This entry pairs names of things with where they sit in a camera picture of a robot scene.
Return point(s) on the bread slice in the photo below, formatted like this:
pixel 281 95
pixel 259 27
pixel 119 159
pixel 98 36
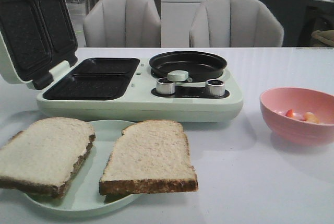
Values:
pixel 44 158
pixel 152 156

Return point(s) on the red shrimp piece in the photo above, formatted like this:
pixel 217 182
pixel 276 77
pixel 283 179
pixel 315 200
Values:
pixel 292 114

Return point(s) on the pink plastic bowl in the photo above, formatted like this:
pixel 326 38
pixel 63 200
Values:
pixel 276 101

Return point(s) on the orange shrimp piece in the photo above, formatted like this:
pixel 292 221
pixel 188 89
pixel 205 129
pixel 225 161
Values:
pixel 311 117

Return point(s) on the green sandwich maker lid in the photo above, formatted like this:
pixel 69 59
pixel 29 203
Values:
pixel 36 36

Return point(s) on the green breakfast maker base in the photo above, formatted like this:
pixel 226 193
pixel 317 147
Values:
pixel 123 89

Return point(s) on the left silver control knob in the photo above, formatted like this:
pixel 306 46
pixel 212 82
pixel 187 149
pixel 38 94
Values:
pixel 165 86

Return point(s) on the silver control knob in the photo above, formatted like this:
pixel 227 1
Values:
pixel 214 87
pixel 165 86

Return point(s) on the black round frying pan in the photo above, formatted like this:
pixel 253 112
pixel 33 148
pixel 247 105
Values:
pixel 200 66

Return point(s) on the right silver control knob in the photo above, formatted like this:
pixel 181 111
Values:
pixel 214 87

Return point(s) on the left beige upholstered chair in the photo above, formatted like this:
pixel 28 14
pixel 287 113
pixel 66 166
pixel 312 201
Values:
pixel 123 24

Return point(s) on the beige upholstered chair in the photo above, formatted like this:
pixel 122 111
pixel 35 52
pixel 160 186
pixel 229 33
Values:
pixel 235 24
pixel 123 24

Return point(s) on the right beige upholstered chair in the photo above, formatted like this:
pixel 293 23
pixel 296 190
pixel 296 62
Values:
pixel 235 24

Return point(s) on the white cabinet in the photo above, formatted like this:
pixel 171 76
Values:
pixel 176 19

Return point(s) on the grey kitchen counter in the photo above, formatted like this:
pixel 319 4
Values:
pixel 301 17

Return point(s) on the beige cushion at right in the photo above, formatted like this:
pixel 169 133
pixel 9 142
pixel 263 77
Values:
pixel 323 37

